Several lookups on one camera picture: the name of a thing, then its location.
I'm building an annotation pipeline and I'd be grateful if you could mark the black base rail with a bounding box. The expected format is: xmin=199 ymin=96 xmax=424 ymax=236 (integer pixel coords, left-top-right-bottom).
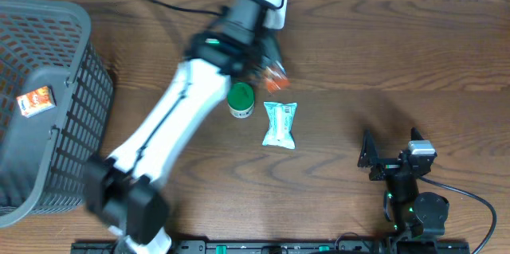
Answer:
xmin=71 ymin=238 xmax=471 ymax=254

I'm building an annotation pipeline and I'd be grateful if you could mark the grey plastic basket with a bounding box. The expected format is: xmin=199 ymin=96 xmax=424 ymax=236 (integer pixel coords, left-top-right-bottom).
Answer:
xmin=1 ymin=0 xmax=114 ymax=227

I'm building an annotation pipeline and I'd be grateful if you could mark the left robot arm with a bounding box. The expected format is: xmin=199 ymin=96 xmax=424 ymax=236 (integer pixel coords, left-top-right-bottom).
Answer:
xmin=83 ymin=0 xmax=286 ymax=253

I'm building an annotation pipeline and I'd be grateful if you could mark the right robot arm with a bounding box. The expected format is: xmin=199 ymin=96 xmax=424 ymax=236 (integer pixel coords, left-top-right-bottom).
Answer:
xmin=357 ymin=127 xmax=449 ymax=254

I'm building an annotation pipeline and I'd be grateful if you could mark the green lid jar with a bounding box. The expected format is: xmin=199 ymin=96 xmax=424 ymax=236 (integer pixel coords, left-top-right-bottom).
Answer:
xmin=227 ymin=82 xmax=254 ymax=119

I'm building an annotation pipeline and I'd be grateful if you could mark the orange box in basket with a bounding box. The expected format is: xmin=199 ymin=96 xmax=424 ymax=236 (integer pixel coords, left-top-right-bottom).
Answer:
xmin=17 ymin=86 xmax=57 ymax=118

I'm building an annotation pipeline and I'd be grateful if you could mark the orange tissue box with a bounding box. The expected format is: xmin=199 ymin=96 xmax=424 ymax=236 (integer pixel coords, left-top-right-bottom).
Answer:
xmin=262 ymin=61 xmax=290 ymax=93

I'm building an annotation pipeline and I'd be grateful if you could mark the teal snack pack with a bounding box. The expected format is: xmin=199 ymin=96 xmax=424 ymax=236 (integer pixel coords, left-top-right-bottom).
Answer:
xmin=262 ymin=102 xmax=297 ymax=150

